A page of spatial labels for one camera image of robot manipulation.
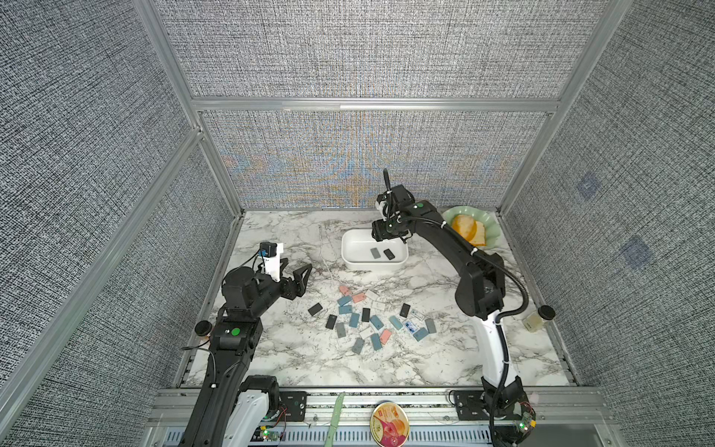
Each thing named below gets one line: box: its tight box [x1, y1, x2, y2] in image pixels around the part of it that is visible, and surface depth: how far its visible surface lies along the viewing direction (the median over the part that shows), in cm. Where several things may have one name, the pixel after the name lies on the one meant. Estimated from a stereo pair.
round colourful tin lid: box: [370, 401, 410, 447], surface depth 69 cm
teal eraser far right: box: [412, 326, 429, 342], surface depth 87 cm
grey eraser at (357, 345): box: [350, 337, 365, 355], surface depth 85 cm
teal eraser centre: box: [369, 314, 385, 331], surface depth 90 cm
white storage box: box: [340, 228, 409, 272], surface depth 106 cm
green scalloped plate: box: [444, 204, 501, 249], surface depth 109 cm
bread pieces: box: [451, 214, 486, 247], surface depth 108 cm
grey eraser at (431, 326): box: [424, 318, 437, 334], surface depth 90 cm
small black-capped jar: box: [523, 305, 556, 333], surface depth 83 cm
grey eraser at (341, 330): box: [335, 322, 347, 339], surface depth 89 cm
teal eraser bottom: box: [370, 333, 383, 352], surface depth 85 cm
